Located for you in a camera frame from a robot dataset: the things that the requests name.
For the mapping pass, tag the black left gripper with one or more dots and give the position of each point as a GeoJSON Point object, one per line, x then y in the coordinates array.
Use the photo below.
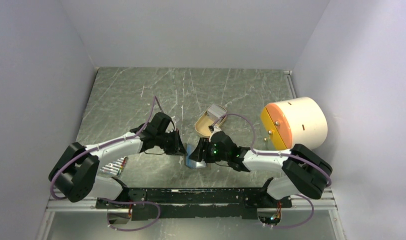
{"type": "Point", "coordinates": [178, 147]}

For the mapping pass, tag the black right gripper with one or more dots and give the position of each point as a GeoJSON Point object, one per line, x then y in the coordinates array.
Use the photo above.
{"type": "Point", "coordinates": [198, 154]}

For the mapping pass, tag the grey card holder wallet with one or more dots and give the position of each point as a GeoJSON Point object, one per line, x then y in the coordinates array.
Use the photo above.
{"type": "Point", "coordinates": [192, 164]}

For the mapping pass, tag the stack of credit cards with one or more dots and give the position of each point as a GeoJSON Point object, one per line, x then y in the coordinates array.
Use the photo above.
{"type": "Point", "coordinates": [215, 111]}

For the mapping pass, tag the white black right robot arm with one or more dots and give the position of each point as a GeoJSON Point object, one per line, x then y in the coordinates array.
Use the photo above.
{"type": "Point", "coordinates": [301, 170]}

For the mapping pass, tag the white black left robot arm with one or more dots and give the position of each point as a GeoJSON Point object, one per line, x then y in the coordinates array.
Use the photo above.
{"type": "Point", "coordinates": [75, 174]}

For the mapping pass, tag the beige oval tray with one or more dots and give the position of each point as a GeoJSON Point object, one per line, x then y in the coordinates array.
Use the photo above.
{"type": "Point", "coordinates": [201, 126]}

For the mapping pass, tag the pack of coloured markers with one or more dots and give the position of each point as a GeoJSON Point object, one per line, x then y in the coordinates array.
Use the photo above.
{"type": "Point", "coordinates": [114, 168]}

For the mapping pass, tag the cream cylinder orange lid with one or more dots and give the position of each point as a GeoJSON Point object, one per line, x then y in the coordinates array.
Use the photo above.
{"type": "Point", "coordinates": [294, 121]}

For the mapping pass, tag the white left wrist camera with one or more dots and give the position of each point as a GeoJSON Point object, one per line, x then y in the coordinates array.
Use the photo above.
{"type": "Point", "coordinates": [175, 119]}

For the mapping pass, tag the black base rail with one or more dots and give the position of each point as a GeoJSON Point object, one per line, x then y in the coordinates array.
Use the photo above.
{"type": "Point", "coordinates": [141, 204]}

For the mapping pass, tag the aluminium frame rail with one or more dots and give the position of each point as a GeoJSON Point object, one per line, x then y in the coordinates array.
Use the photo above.
{"type": "Point", "coordinates": [315, 220]}

